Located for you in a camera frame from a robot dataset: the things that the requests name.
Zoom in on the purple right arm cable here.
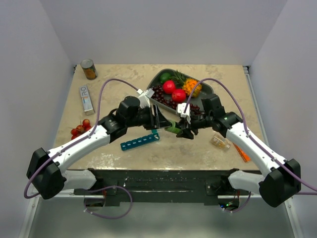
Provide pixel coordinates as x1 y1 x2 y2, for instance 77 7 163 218
184 78 317 214

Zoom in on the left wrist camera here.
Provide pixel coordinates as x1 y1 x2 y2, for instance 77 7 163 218
137 88 155 108

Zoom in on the orange medicine box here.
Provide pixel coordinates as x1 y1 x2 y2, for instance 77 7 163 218
233 144 251 163

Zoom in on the red apple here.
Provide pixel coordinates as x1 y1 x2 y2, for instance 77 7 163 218
162 80 176 95
171 89 186 103

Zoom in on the dark red grape bunch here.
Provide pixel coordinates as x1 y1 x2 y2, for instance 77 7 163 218
151 85 203 115

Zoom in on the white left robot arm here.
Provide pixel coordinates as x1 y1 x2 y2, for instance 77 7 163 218
26 96 171 199

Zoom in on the red apple front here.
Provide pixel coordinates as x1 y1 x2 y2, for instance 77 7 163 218
171 89 186 103

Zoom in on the tin can with fruit label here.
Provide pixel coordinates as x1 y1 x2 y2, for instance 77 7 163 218
80 59 98 80

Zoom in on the red apple back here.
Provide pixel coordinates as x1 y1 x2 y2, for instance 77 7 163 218
162 80 176 95

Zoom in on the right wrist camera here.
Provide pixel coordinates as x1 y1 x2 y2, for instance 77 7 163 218
176 103 191 124

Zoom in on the red cherry bunch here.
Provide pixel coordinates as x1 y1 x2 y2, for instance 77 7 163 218
70 119 92 140

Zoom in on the green lime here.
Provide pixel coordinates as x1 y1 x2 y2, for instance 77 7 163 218
159 72 171 84

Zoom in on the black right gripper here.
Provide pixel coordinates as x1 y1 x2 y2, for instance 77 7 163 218
176 111 213 140

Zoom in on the aluminium frame rail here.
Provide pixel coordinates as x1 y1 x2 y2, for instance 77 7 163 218
56 193 293 200

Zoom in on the clear pill bottle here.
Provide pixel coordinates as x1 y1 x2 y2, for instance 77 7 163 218
211 134 231 151

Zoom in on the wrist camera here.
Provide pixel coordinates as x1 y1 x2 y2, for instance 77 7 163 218
137 88 155 108
176 103 191 124

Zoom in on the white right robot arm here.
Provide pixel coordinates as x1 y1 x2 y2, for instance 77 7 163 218
176 94 301 207

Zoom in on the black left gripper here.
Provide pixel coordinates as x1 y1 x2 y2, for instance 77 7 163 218
127 104 172 131

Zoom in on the green pill bottle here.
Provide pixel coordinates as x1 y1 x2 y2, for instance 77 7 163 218
164 120 181 134

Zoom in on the orange spiky fruit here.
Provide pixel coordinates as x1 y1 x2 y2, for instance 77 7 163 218
182 78 202 98

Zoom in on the teal weekly pill organizer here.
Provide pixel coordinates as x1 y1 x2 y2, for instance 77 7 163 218
120 130 160 151

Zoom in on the silver toothpaste box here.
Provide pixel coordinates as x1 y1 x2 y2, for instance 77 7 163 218
79 85 95 116

